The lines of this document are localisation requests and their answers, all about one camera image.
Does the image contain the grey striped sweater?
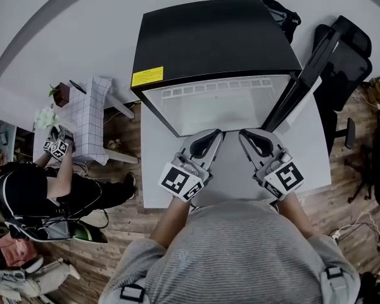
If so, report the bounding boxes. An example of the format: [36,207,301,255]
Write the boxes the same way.
[98,198,362,304]

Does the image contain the black mini fridge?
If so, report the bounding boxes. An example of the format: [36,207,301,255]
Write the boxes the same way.
[130,0,304,138]

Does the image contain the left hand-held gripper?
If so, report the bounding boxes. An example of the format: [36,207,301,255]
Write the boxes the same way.
[158,128,225,204]

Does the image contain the potted plant brown pot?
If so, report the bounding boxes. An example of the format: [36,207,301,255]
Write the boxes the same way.
[49,81,72,108]

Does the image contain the black shoulder bag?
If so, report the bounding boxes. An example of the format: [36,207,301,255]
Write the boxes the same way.
[261,0,303,44]

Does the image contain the yellow warning label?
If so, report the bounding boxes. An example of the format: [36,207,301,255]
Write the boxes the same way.
[131,66,165,89]

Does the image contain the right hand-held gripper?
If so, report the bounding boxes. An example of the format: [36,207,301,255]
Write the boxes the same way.
[238,127,306,203]

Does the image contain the white wire fridge shelf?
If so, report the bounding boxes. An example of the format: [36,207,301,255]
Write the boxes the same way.
[160,77,272,99]

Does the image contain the white extension cable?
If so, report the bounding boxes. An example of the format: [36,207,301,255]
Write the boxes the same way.
[330,212,380,244]

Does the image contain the black grey backpack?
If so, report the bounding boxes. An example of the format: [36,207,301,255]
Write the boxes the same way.
[4,213,110,245]

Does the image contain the pink bag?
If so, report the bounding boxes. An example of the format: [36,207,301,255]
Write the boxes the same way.
[0,232,38,268]

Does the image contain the black office chair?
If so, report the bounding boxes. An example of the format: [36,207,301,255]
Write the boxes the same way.
[312,15,374,204]

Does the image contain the white flower bouquet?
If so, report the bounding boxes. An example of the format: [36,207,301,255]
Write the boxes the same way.
[34,106,60,130]

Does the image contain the grey harness strap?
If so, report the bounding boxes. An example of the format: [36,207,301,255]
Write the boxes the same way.
[319,266,350,304]
[119,284,146,304]

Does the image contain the person's right forearm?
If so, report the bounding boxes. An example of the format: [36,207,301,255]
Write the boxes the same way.
[277,191,321,239]

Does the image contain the person's left forearm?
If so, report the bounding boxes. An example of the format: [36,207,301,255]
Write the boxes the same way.
[149,196,191,250]

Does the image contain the black picture frame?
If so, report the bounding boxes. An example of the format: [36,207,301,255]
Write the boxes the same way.
[68,79,87,95]

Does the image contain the white checked tablecloth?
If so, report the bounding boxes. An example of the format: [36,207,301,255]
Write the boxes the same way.
[33,76,113,166]

